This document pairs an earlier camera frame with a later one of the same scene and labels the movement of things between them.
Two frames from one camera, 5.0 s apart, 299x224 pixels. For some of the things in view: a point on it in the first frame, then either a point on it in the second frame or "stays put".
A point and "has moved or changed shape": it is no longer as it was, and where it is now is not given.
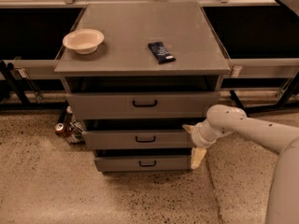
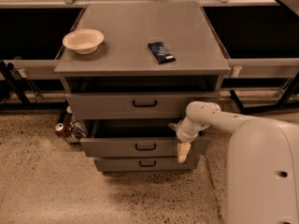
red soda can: (60, 128) stays put
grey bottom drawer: (145, 162) stays put
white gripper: (198, 136) -> (182, 134)
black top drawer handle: (143, 105) stays put
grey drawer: (138, 133) has moved or changed shape
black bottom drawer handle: (148, 165) stays put
